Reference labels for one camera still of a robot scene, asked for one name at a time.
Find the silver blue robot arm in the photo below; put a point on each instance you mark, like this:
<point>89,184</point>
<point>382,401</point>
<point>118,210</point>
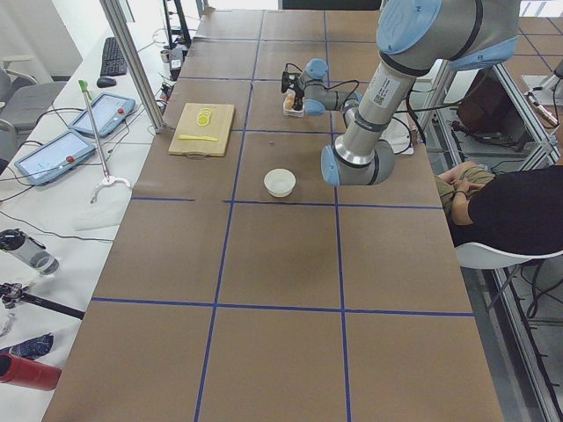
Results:
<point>411,36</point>

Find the red bottle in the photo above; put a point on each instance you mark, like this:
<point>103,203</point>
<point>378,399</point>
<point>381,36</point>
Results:
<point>23,372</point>

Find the aluminium frame post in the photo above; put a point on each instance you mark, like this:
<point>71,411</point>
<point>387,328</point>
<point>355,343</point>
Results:
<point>119,26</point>

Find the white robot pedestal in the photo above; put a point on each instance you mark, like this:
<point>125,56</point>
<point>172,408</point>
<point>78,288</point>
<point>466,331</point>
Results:
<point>398,135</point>

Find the grey office chair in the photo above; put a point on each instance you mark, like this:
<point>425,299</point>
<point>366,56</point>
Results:
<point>23,98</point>

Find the grabber stick green handle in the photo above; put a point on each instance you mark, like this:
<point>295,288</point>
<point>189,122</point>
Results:
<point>108,179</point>

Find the white chair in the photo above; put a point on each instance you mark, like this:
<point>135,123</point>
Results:
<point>481,256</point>

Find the black computer mouse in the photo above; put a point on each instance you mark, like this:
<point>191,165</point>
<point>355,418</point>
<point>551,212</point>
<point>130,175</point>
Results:
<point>105,82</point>

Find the bamboo cutting board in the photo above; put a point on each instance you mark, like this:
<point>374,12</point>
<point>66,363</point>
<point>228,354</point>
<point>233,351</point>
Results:
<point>220,125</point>

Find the blue teach pendant far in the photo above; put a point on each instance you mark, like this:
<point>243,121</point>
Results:
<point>109,111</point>

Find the blue teach pendant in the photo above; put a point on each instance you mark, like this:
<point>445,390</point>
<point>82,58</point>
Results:
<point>109,111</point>
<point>55,158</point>

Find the clear water bottle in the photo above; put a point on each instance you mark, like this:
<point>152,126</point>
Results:
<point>29,251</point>

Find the white bowl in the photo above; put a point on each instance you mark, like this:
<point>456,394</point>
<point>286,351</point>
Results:
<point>279,182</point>

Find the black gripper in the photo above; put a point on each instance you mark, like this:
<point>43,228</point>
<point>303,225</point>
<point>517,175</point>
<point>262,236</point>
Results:
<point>299,93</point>

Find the clear plastic egg box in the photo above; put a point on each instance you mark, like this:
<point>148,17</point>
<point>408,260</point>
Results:
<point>290,96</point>

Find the black tripod stick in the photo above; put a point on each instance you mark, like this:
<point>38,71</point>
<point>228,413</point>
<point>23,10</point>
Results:
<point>12,294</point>

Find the yellow plastic knife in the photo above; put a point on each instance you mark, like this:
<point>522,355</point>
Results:
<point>202,138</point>

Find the blue teach pendant near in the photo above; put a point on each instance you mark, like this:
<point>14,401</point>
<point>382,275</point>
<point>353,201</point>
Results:
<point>55,158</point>

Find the dark blue patterned cloth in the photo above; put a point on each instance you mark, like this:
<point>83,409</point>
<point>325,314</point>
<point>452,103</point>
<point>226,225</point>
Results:
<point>32,348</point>

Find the black keyboard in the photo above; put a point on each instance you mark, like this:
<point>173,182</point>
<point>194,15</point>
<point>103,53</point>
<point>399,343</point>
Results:
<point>112,60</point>

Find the seated person black shirt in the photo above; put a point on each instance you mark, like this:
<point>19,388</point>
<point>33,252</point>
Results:
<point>519,212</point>

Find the brown egg from bowl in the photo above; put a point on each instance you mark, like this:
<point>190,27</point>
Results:
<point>289,104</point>

